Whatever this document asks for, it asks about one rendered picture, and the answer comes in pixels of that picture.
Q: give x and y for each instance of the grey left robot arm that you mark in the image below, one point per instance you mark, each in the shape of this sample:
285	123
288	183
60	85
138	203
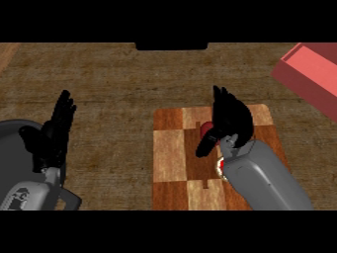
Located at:
32	192

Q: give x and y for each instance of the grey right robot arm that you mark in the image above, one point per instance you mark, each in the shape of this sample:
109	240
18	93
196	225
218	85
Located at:
264	178

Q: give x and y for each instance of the red cardboard box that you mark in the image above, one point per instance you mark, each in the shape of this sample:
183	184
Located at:
322	79

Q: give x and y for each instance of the red and white round object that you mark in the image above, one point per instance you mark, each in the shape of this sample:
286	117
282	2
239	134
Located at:
219	168

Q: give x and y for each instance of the black appliance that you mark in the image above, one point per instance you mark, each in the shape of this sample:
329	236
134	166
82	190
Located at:
172	46

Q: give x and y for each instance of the red tomato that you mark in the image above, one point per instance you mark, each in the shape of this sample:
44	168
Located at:
206	129

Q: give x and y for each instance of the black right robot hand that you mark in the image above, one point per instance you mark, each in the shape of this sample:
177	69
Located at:
231	118

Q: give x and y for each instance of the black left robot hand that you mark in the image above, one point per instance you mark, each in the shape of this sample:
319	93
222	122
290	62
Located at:
54	131

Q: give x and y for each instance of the checkered wooden cutting board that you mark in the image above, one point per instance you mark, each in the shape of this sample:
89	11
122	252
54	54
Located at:
175	158

